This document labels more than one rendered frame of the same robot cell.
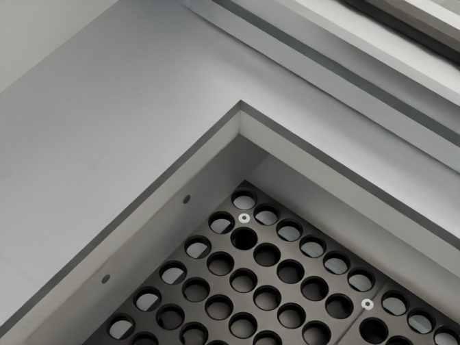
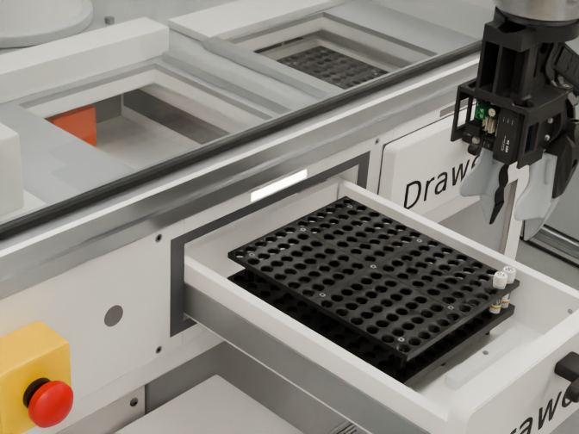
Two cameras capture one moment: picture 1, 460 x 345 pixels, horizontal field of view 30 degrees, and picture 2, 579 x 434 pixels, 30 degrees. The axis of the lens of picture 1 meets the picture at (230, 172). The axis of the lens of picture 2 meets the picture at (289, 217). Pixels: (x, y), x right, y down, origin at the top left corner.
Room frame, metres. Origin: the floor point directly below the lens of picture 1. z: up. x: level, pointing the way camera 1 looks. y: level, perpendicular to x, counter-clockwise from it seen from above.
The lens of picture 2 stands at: (0.12, -1.34, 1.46)
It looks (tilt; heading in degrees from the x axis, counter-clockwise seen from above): 30 degrees down; 93
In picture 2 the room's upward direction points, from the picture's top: 4 degrees clockwise
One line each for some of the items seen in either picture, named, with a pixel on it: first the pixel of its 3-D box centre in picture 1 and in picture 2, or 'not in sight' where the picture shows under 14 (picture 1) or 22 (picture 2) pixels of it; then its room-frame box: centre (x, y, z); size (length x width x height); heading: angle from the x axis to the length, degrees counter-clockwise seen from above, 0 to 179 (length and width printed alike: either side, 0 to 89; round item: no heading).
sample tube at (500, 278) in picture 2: not in sight; (497, 294); (0.28, -0.46, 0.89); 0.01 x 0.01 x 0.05
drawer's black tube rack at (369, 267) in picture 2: not in sight; (370, 294); (0.16, -0.45, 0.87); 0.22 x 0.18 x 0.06; 141
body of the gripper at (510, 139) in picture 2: not in sight; (521, 83); (0.26, -0.48, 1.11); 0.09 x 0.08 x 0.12; 51
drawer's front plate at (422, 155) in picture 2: not in sight; (458, 154); (0.26, -0.13, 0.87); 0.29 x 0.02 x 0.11; 51
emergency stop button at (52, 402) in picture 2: not in sight; (47, 400); (-0.10, -0.67, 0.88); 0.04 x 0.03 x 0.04; 51
